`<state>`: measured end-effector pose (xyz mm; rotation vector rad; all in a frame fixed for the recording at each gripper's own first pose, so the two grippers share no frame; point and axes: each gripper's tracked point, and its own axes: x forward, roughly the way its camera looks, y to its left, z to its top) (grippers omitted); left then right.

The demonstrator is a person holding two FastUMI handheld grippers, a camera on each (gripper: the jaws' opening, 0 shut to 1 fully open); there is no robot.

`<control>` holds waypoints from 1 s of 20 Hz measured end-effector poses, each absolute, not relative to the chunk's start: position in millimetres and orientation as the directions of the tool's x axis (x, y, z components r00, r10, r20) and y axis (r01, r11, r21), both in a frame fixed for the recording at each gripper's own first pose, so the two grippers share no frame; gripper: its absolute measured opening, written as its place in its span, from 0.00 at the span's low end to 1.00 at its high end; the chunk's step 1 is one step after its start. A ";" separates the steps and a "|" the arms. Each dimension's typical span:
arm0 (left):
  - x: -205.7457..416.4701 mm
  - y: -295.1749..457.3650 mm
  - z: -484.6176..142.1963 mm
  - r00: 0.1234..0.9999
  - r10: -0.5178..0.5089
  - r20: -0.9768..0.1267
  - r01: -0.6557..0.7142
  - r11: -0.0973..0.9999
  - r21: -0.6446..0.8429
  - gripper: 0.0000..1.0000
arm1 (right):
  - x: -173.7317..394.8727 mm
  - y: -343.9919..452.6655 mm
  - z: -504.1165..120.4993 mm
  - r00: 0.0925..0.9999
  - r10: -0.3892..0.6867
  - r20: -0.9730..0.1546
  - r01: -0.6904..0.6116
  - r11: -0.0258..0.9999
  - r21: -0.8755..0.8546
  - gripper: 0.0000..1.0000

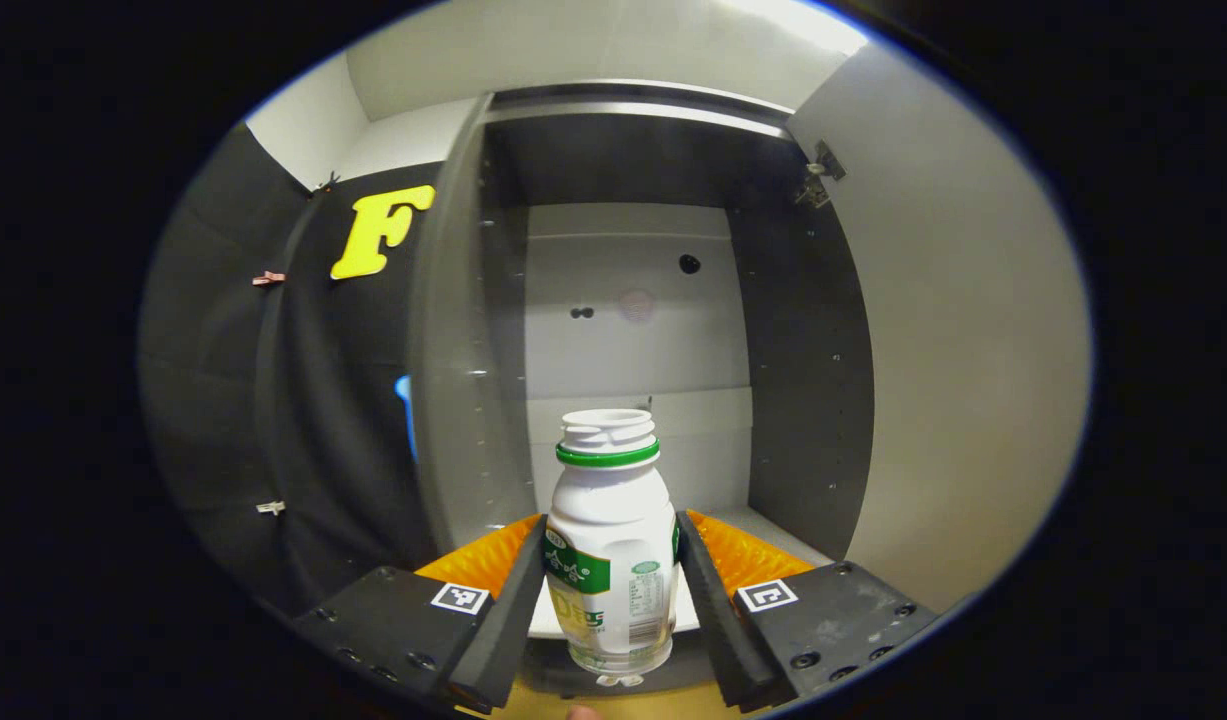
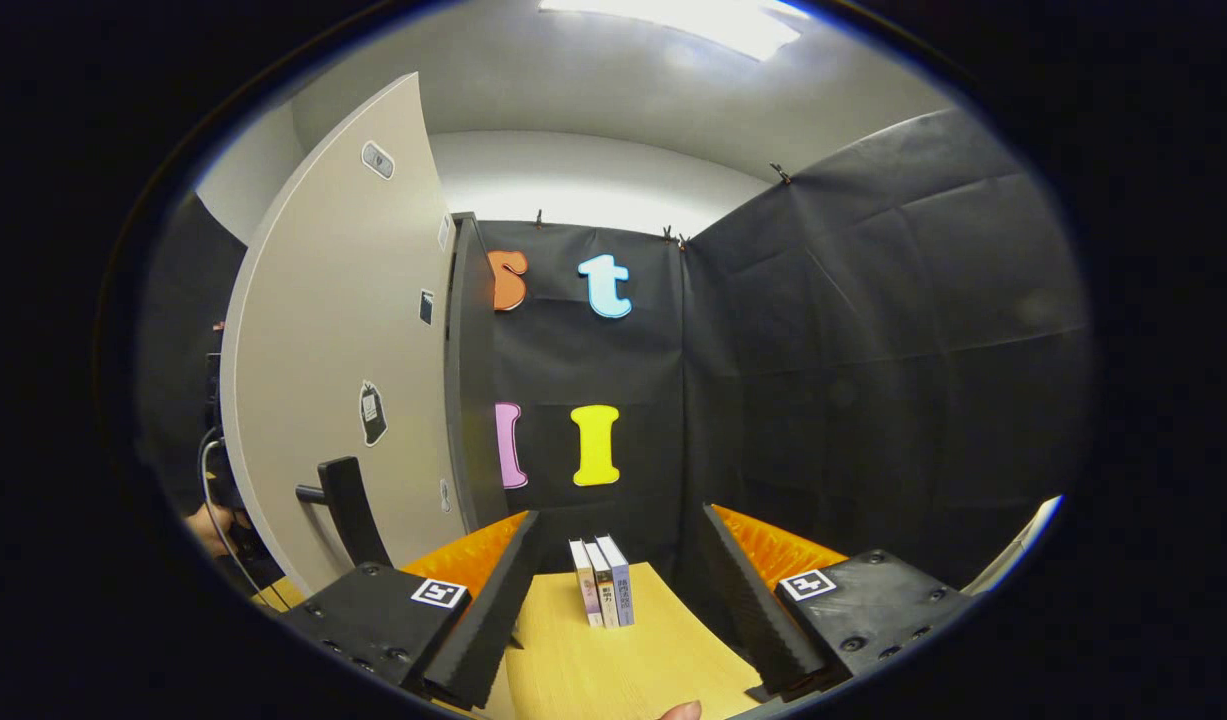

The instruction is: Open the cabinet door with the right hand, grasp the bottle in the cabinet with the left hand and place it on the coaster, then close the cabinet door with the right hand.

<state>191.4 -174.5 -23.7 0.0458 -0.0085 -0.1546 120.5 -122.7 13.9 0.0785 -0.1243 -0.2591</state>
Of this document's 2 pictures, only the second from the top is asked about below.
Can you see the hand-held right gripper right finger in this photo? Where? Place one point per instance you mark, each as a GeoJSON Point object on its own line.
{"type": "Point", "coordinates": [748, 610]}

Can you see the blue-grey spine book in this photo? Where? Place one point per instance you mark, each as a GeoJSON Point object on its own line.
{"type": "Point", "coordinates": [621, 580]}

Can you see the black backdrop cloth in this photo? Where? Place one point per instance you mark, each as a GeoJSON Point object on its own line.
{"type": "Point", "coordinates": [873, 350]}

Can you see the white panel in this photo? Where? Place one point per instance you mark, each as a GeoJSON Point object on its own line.
{"type": "Point", "coordinates": [1023, 540]}

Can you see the grey cabinet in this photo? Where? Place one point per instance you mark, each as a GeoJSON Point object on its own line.
{"type": "Point", "coordinates": [473, 400]}

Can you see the white spine book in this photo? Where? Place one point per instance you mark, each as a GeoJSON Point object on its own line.
{"type": "Point", "coordinates": [603, 585]}

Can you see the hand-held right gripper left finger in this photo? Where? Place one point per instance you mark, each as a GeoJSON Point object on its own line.
{"type": "Point", "coordinates": [488, 620]}

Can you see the pink spine book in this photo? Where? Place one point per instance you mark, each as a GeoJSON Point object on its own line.
{"type": "Point", "coordinates": [585, 585]}

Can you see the beige cabinet door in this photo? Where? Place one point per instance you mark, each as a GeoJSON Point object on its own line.
{"type": "Point", "coordinates": [333, 330]}

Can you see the long ceiling light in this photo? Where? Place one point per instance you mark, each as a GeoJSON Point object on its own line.
{"type": "Point", "coordinates": [693, 20]}

